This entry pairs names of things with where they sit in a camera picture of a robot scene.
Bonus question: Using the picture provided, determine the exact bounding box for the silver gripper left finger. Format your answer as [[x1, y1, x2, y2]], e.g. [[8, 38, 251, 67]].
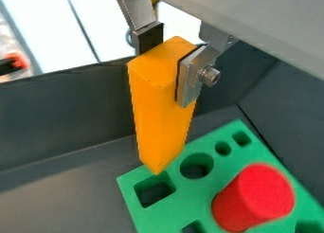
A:
[[116, 0, 163, 55]]

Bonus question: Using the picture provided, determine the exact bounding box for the orange black clamp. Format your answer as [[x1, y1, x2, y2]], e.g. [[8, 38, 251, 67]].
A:
[[0, 52, 29, 76]]

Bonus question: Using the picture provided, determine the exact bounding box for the red cylinder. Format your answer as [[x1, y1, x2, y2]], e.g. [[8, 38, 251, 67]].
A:
[[211, 164, 294, 232]]

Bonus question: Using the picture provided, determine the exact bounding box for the green foam shape board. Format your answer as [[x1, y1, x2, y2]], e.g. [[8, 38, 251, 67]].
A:
[[117, 120, 324, 233]]

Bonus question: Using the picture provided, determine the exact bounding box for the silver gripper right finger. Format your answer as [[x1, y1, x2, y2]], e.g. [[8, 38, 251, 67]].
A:
[[175, 22, 238, 108]]

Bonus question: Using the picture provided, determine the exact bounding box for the yellow rectangular block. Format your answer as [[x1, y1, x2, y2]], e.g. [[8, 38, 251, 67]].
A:
[[127, 36, 195, 174]]

